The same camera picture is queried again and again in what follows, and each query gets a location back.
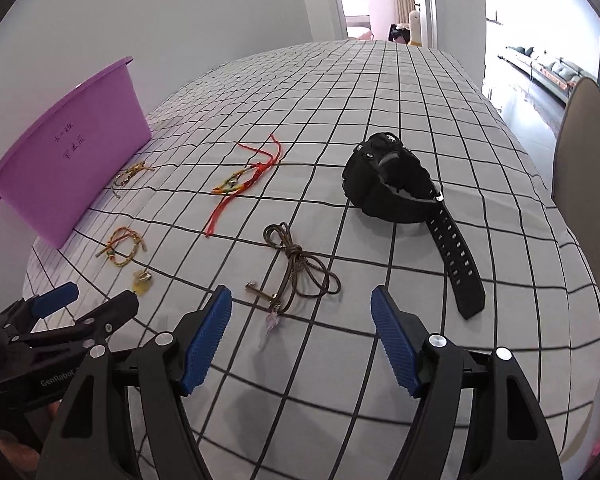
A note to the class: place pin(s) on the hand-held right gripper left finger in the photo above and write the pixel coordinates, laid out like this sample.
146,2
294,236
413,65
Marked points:
205,340

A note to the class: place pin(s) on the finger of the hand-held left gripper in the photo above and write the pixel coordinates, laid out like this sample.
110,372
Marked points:
105,310
55,297

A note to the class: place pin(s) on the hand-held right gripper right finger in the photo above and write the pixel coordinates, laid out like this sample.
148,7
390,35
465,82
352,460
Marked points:
395,340

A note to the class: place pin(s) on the yellow pendant charm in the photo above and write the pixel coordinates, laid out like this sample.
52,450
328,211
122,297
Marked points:
141,286

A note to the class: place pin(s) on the pink plastic basin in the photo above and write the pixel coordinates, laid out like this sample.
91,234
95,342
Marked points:
70,160

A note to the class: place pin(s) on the black wristwatch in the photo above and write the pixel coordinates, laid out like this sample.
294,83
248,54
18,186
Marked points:
380,195

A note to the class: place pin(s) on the person's left hand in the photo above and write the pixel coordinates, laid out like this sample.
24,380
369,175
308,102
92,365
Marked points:
10,457

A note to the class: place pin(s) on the white checkered tablecloth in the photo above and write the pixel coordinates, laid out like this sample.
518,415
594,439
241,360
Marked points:
380,90

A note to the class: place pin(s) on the beige chair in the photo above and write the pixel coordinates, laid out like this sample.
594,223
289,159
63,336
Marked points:
590,160

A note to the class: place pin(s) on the grey sofa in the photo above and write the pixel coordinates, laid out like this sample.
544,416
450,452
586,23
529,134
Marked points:
555,70

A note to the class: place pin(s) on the white and yellow plush toy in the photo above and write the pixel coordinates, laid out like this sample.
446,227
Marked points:
416,25

